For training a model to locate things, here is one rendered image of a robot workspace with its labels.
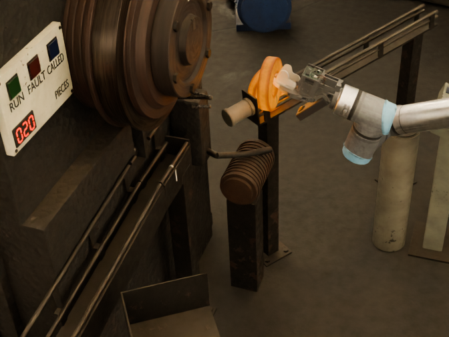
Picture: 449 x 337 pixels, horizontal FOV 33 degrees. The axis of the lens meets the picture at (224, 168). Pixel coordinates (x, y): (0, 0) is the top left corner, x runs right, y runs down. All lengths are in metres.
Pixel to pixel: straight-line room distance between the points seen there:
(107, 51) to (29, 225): 0.42
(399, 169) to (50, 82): 1.34
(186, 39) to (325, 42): 2.41
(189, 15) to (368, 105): 0.60
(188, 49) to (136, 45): 0.15
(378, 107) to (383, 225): 0.75
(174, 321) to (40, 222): 0.39
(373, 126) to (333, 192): 0.99
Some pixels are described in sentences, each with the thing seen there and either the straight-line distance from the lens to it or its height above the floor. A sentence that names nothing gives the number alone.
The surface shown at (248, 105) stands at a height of 0.69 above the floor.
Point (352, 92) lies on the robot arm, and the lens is 2.18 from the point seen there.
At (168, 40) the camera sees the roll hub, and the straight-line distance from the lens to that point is 1.74.
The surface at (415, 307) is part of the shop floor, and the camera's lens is 2.73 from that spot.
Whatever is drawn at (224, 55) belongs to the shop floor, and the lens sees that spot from 4.07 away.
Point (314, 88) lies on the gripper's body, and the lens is 2.17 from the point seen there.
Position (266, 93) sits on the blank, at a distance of 2.17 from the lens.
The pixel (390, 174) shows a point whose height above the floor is 0.36.
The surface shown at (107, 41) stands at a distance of 1.71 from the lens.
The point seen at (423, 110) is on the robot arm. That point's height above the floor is 0.76.
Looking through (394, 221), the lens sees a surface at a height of 0.15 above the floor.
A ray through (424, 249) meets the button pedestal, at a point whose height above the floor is 0.01.
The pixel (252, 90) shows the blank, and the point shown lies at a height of 0.73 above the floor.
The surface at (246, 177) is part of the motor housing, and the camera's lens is 2.37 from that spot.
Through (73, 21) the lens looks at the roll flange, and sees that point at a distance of 1.78.
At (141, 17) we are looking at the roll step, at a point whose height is 1.23.
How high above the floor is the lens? 2.00
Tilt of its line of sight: 38 degrees down
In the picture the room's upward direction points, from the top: 3 degrees counter-clockwise
